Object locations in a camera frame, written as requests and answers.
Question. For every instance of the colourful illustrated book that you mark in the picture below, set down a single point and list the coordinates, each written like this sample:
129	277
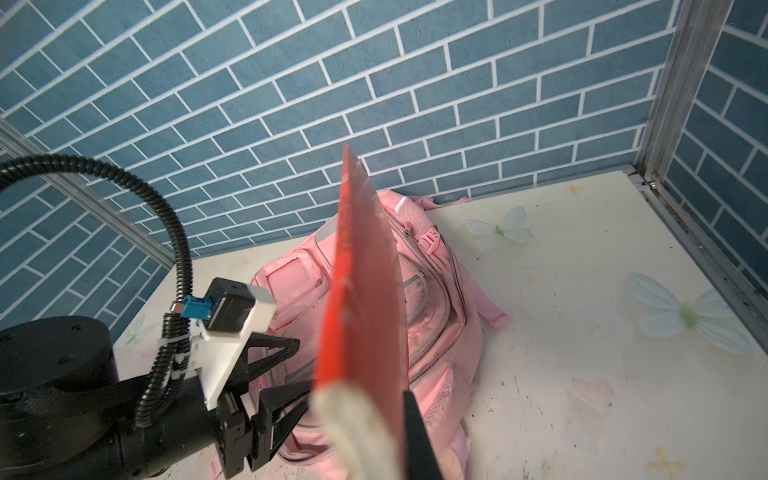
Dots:
361	372

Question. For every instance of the left corner aluminium post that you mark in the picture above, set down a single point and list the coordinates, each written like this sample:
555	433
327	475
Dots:
17	145

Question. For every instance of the corner aluminium post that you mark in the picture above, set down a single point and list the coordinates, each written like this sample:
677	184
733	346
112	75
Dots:
699	27
17	145

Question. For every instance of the pink student backpack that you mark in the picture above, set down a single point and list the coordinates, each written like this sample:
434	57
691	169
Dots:
445	310

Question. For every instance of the right corner aluminium post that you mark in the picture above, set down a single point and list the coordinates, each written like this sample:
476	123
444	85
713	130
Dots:
699	27

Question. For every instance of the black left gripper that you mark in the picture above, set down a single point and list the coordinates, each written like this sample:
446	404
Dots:
251	431

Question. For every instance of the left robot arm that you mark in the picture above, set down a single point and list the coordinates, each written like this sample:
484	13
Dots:
65	414

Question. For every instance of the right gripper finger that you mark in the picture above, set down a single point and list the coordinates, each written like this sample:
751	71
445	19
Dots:
421	462

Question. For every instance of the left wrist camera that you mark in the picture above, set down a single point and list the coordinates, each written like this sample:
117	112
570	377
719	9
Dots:
226	317

